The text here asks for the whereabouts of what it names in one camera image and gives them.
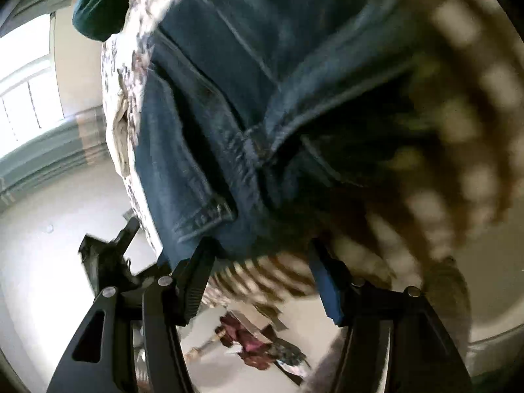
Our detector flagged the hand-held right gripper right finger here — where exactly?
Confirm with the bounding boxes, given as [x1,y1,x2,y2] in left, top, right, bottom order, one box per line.
[309,239,476,393]

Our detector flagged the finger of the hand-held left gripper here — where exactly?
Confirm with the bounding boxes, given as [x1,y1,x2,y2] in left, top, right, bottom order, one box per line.
[112,217,140,254]

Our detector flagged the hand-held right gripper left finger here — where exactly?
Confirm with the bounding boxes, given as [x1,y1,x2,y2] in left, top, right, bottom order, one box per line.
[46,237,215,393]

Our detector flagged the dark blue jeans pants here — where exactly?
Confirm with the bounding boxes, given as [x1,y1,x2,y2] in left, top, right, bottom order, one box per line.
[131,0,443,269]

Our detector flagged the folded white pants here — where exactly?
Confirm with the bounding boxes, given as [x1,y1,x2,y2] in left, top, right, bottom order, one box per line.
[110,69,136,177]

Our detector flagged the bed with floral sheet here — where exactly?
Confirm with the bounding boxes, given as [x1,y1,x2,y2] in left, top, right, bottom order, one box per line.
[98,0,524,308]

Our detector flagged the barred window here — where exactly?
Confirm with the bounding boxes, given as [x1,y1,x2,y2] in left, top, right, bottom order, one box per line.
[0,14,68,160]

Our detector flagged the teal plush blanket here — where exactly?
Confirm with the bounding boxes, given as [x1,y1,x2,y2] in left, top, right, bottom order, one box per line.
[71,0,140,42]

